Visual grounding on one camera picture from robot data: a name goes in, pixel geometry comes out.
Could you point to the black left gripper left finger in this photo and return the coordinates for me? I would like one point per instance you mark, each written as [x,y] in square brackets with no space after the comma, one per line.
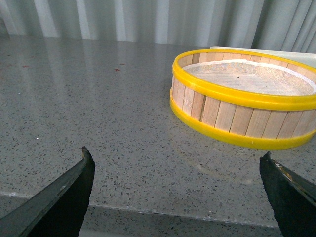
[59,209]

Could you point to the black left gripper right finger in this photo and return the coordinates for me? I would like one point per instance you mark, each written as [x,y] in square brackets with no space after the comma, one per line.
[292,198]

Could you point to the cream white rectangular tray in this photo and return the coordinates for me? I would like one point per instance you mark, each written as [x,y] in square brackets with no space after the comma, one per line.
[305,58]

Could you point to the wooden steamer basket yellow rims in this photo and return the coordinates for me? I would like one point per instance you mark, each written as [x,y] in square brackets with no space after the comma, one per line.
[242,118]

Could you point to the white steamer cloth liner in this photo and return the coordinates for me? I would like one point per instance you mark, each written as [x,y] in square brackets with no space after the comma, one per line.
[254,77]

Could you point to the grey pleated curtain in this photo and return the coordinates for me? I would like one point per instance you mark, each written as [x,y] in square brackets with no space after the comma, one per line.
[286,25]

